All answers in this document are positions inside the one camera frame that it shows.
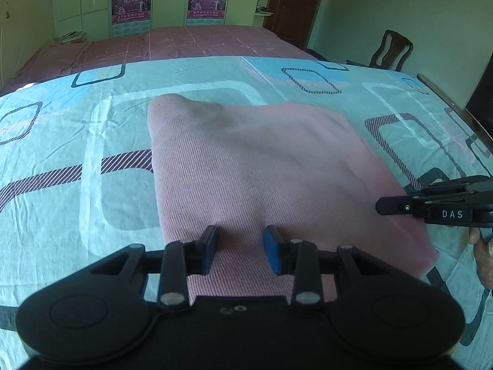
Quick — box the pink long-sleeve sweatshirt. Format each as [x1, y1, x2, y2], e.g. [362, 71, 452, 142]
[148, 94, 439, 297]

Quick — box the person's right hand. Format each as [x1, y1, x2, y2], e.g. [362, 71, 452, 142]
[469, 228, 493, 290]

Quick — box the light blue patterned bedsheet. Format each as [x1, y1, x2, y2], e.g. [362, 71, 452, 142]
[1, 57, 492, 369]

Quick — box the dark wooden chair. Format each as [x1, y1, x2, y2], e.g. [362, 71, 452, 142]
[346, 29, 414, 72]

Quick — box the pink checked bed cover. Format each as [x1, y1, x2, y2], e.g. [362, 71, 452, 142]
[1, 25, 315, 95]

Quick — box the stack of papers by wardrobe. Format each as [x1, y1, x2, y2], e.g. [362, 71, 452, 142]
[53, 31, 87, 45]

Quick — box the dark brown wooden door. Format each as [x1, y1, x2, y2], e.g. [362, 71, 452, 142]
[263, 0, 321, 49]

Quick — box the lower left wardrobe poster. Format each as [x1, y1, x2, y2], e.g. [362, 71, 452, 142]
[111, 0, 151, 24]

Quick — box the cream wooden headboard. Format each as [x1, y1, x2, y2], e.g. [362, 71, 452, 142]
[1, 0, 54, 88]

